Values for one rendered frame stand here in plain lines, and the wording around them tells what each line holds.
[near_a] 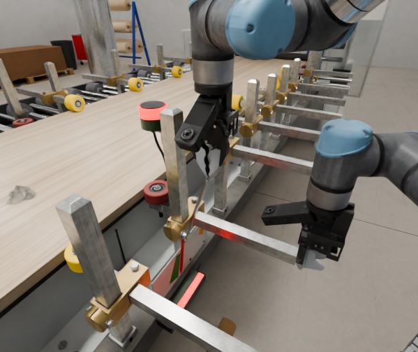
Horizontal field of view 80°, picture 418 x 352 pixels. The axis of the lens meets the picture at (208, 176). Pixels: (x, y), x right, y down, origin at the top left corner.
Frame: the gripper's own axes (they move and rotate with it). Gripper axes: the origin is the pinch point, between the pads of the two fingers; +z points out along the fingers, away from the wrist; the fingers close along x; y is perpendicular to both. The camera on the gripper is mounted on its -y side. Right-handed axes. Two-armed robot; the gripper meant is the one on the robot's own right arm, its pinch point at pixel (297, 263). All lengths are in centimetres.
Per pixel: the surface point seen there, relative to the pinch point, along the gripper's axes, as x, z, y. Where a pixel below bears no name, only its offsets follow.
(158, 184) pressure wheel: 1.9, -9.3, -42.0
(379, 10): 247, -52, 7
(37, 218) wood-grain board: -24, -9, -60
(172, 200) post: -5.7, -12.1, -31.2
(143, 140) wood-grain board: 23, -10, -67
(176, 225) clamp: -6.8, -5.3, -30.0
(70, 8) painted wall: 526, -82, -763
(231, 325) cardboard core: 14, 74, -22
